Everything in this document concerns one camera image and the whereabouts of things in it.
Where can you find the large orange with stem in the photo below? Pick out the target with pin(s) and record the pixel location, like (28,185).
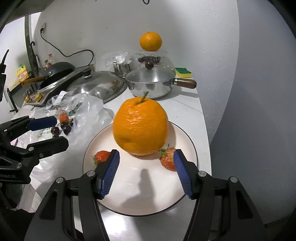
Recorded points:
(140,126)

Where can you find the steel pot with lid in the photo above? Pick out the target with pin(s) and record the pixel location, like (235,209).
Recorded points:
(157,82)

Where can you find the clear printed plastic bag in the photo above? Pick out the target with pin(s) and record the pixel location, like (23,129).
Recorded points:
(89,117)

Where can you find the yellow box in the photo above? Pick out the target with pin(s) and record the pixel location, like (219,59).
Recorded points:
(22,72)

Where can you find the large steel glass lid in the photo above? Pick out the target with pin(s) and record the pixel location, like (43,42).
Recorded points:
(104,85)

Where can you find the glass jar with cherries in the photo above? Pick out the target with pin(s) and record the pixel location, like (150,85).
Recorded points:
(158,58)

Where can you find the green yellow sponge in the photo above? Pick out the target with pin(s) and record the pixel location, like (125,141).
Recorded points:
(183,72)

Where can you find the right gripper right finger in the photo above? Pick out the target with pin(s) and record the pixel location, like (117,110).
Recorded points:
(239,219)

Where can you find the small orange on jar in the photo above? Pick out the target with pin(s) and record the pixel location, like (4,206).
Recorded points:
(150,41)

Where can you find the black wok pan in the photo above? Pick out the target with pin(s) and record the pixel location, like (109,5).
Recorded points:
(52,74)

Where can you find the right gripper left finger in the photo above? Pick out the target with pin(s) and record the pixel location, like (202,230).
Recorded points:
(70,211)

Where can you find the white round plate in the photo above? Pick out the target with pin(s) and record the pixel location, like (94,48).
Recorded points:
(142,185)

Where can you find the red strawberry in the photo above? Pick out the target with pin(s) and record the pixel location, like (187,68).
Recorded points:
(64,118)
(100,157)

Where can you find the red capped bottle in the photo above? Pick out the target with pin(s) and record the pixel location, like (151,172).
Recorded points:
(50,60)

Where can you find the small steel cup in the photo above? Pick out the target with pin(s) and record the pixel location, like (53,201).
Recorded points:
(121,69)

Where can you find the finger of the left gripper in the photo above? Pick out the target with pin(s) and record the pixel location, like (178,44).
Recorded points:
(14,128)
(31,155)

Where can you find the pale strawberry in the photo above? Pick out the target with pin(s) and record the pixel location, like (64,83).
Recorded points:
(167,158)

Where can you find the red strawberry on bag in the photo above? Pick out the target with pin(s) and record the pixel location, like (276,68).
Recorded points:
(64,118)

